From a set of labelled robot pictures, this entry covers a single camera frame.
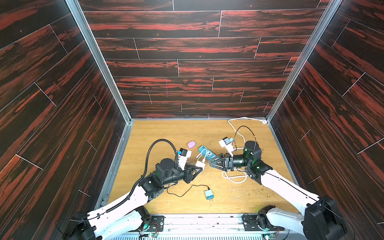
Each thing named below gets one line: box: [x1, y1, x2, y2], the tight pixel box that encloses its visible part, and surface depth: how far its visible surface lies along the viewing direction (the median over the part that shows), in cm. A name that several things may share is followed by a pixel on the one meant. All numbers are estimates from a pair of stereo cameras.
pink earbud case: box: [187, 141, 196, 149], surface depth 105 cm
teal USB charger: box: [205, 189, 214, 202], surface depth 83 cm
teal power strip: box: [199, 145, 217, 161], surface depth 100 cm
